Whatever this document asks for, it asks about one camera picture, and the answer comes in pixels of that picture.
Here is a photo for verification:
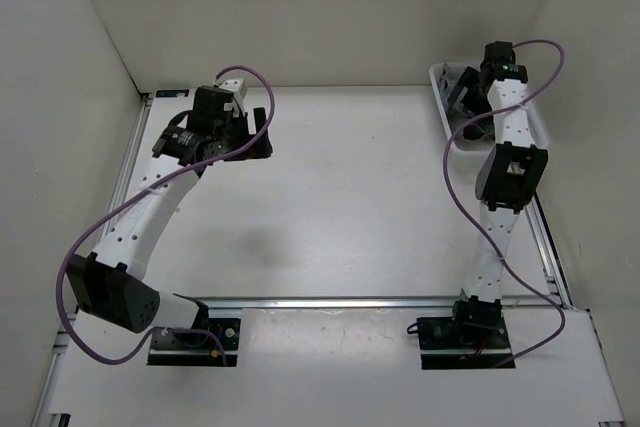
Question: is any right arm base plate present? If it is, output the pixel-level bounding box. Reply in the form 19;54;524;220
406;317;516;371

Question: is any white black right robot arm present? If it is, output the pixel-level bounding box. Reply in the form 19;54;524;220
447;41;548;347

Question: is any aluminium frame rail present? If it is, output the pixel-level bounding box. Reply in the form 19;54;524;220
519;156;626;423
30;92;154;426
204;295;574;311

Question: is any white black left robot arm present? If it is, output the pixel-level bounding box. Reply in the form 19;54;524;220
66;79;254;347

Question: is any aluminium right frame rail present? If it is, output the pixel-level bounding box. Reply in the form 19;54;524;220
519;156;626;423

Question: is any aluminium left frame rail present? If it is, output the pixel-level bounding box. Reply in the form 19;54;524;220
30;92;154;426

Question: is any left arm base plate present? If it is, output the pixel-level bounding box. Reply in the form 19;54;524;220
147;313;241;368

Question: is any aluminium front frame rail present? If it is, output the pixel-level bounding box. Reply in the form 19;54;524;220
204;295;574;311

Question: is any white perforated plastic basket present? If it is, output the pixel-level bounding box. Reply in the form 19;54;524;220
429;60;551;154

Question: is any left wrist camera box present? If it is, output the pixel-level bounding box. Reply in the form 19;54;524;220
213;78;248;103

